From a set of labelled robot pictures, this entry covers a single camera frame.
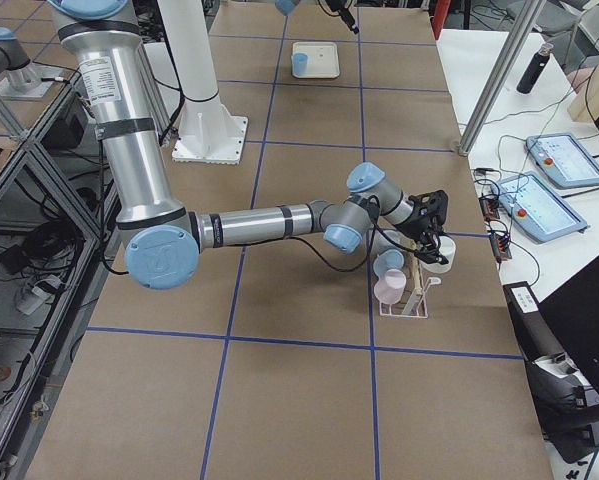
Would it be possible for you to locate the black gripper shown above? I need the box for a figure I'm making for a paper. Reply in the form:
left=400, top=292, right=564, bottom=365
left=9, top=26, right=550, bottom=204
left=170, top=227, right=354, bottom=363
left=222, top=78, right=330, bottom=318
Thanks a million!
left=325, top=0, right=359, bottom=34
left=403, top=190, right=449, bottom=263

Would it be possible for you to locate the pale green plastic cup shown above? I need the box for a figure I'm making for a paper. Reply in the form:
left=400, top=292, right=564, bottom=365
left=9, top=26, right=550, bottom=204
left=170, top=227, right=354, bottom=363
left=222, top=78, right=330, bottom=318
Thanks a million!
left=423, top=236, right=457, bottom=274

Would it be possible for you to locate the light blue plastic cup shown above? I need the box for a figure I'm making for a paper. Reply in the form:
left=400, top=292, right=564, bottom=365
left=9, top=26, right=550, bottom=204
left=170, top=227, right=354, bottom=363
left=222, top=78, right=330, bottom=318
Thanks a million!
left=373, top=249, right=405, bottom=278

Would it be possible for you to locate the grey plastic cup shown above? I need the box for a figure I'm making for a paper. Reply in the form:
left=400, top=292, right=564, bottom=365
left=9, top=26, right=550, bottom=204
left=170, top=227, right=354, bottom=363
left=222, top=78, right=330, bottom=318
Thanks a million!
left=371, top=230, right=401, bottom=256

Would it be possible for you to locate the pink plastic cup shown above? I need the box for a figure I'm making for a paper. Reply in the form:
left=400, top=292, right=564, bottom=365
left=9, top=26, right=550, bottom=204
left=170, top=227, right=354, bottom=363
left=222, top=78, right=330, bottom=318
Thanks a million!
left=373, top=269, right=407, bottom=305

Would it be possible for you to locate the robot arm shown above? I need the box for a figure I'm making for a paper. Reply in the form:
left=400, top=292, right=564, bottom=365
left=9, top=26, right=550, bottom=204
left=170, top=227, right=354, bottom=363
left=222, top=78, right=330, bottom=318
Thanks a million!
left=52, top=1, right=450, bottom=290
left=274, top=0, right=359, bottom=35

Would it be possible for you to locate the cream plastic tray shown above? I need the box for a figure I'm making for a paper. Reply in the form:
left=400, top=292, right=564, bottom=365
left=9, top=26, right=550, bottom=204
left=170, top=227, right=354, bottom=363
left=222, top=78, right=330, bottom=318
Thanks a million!
left=291, top=41, right=340, bottom=79

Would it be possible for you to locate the blue teach pendant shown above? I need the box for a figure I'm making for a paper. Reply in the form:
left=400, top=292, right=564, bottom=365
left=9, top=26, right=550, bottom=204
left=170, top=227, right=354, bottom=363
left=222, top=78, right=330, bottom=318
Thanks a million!
left=525, top=133, right=599, bottom=189
left=491, top=172, right=589, bottom=243

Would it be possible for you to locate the black water bottle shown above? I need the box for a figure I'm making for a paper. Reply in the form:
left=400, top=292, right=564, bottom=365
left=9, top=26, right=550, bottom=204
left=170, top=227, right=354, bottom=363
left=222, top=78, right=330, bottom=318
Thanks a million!
left=516, top=42, right=554, bottom=94

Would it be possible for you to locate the white wire cup rack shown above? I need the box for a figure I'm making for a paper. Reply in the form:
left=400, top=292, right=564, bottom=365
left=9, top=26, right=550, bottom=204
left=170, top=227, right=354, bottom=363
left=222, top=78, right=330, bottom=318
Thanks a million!
left=373, top=246, right=441, bottom=319

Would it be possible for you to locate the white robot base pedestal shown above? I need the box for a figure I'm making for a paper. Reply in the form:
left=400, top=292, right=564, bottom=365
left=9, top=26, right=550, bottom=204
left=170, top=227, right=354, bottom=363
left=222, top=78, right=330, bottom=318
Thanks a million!
left=158, top=0, right=248, bottom=165

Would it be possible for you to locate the aluminium frame post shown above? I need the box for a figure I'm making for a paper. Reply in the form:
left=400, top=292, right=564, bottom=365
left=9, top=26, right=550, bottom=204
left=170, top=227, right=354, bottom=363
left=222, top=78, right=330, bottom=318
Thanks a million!
left=457, top=0, right=545, bottom=157

